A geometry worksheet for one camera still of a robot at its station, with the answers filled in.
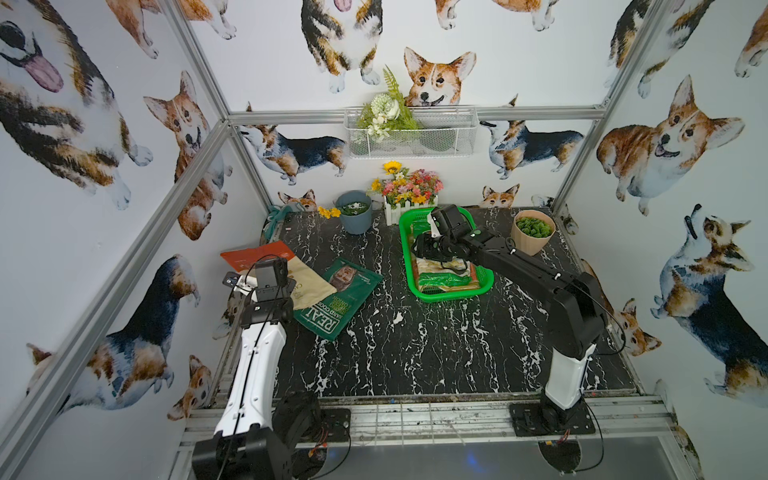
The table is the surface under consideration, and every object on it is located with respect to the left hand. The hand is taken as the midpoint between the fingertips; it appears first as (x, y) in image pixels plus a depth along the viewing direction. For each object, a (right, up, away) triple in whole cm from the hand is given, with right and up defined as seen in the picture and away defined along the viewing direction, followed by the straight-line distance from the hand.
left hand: (275, 275), depth 80 cm
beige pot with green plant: (+77, +12, +21) cm, 81 cm away
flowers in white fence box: (+34, +27, +27) cm, 51 cm away
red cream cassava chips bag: (+7, -4, +8) cm, 11 cm away
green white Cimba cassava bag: (+49, -1, +14) cm, 51 cm away
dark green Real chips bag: (+18, -6, +18) cm, 26 cm away
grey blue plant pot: (+16, +20, +33) cm, 42 cm away
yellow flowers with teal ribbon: (-18, +21, +41) cm, 50 cm away
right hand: (+41, +10, +8) cm, 43 cm away
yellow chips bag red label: (+57, -5, +13) cm, 58 cm away
